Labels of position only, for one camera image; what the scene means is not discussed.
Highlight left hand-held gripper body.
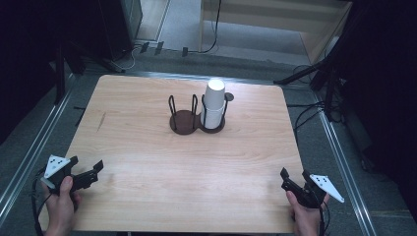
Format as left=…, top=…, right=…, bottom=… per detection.
left=40, top=154, right=99, bottom=197

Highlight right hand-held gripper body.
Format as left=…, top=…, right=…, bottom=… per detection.
left=280, top=173, right=345, bottom=209

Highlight person's right hand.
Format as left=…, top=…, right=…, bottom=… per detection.
left=285, top=191, right=330, bottom=236

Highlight person's left hand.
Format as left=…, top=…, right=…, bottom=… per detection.
left=41, top=175, right=83, bottom=236

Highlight stack of white paper cups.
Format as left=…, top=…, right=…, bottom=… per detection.
left=200, top=99, right=227, bottom=130

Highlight black power strip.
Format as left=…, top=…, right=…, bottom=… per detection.
left=99, top=58, right=127, bottom=74

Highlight black stand legs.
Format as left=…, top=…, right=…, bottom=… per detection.
left=272, top=57, right=342, bottom=123

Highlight white paper cup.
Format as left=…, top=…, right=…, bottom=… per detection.
left=204, top=79, right=227, bottom=111

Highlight dark cabinet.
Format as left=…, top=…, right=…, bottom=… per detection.
left=97, top=0, right=145, bottom=62

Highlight light wooden shelf unit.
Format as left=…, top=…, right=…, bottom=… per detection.
left=199, top=0, right=354, bottom=66

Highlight metal floor rail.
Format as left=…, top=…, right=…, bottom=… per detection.
left=311, top=88, right=378, bottom=236
left=0, top=73, right=80, bottom=227

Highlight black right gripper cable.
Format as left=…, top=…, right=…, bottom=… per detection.
left=318, top=201, right=331, bottom=236

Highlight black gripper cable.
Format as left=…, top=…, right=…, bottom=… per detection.
left=30, top=167, right=54, bottom=236
left=318, top=201, right=331, bottom=236

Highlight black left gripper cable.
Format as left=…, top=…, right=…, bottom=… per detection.
left=30, top=167, right=54, bottom=236

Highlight black floor cables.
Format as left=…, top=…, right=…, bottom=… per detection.
left=286, top=63, right=328, bottom=139

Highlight black stand post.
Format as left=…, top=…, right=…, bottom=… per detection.
left=53, top=40, right=67, bottom=106

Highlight dark wire cup holder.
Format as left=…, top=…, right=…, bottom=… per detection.
left=167, top=91, right=235, bottom=136

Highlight black hanging cable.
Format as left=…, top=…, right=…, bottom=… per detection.
left=181, top=0, right=223, bottom=58

